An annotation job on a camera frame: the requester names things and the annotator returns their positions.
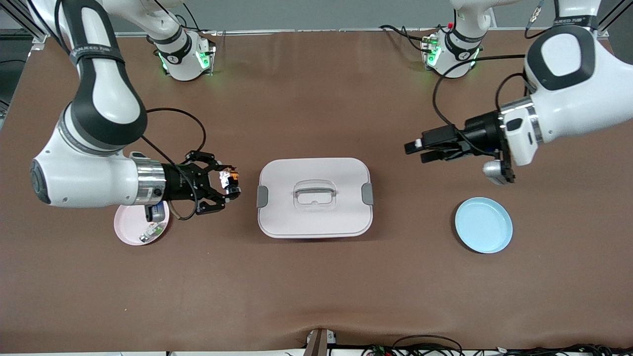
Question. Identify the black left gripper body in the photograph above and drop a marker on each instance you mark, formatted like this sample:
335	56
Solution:
480	130

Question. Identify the brown camera post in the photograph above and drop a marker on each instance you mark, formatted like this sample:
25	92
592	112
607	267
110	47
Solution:
316	343

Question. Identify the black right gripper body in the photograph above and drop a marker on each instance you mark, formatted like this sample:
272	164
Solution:
179	182

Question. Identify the brown table mat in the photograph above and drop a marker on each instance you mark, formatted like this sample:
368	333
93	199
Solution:
316	113

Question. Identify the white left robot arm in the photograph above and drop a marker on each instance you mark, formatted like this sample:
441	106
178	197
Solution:
573	104

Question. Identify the white lidded storage box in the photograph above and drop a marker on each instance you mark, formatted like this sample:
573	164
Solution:
296	217

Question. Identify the light blue round plate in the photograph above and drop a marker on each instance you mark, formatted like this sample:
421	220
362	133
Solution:
482	225

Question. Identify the aluminium frame profile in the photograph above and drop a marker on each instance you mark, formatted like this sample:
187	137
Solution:
22	17
602	32

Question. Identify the silver table edge rail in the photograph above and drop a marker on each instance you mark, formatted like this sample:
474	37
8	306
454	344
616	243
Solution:
321	30

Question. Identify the orange black push switch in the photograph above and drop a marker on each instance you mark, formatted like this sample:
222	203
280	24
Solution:
230	180

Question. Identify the green white switch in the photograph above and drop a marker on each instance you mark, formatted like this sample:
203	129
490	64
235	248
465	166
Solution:
153	230

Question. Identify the pink round plate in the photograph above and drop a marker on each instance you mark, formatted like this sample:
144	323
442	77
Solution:
129	232

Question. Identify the small white connector block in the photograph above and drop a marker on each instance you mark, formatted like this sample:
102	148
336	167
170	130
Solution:
331	337

